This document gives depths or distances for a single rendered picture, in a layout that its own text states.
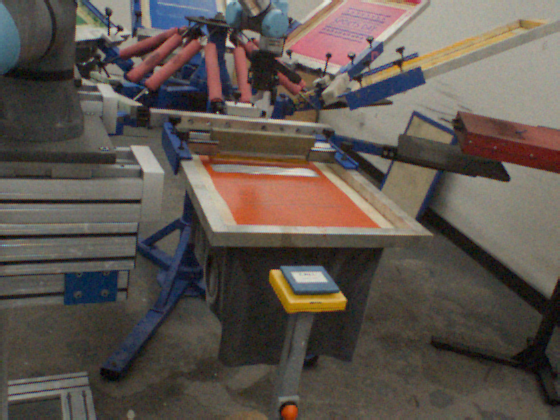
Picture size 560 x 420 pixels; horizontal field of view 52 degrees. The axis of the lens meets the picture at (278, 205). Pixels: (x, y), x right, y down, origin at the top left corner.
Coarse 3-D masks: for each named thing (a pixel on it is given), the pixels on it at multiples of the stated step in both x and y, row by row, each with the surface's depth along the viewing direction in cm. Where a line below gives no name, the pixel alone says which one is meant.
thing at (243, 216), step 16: (208, 160) 185; (224, 160) 188; (224, 176) 174; (240, 176) 176; (256, 176) 179; (224, 192) 161; (240, 208) 153; (240, 224) 143; (256, 224) 145; (272, 224) 146; (288, 224) 148; (304, 224) 150
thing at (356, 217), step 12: (312, 168) 196; (300, 180) 182; (312, 180) 184; (324, 180) 186; (336, 192) 177; (348, 204) 169; (312, 216) 156; (324, 216) 157; (336, 216) 159; (348, 216) 160; (360, 216) 162
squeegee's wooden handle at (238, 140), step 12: (216, 132) 181; (228, 132) 183; (240, 132) 184; (252, 132) 186; (264, 132) 188; (228, 144) 184; (240, 144) 186; (252, 144) 187; (264, 144) 188; (276, 144) 189; (288, 144) 191; (300, 144) 192; (312, 144) 193
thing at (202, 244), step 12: (192, 228) 189; (192, 240) 190; (204, 240) 174; (204, 252) 175; (216, 252) 153; (204, 264) 164; (216, 264) 152; (204, 276) 164; (216, 276) 156; (216, 288) 151; (216, 300) 153; (216, 312) 158
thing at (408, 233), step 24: (192, 168) 165; (336, 168) 195; (192, 192) 151; (360, 192) 179; (216, 216) 136; (384, 216) 165; (408, 216) 158; (216, 240) 130; (240, 240) 132; (264, 240) 134; (288, 240) 136; (312, 240) 138; (336, 240) 140; (360, 240) 142; (384, 240) 145; (408, 240) 147
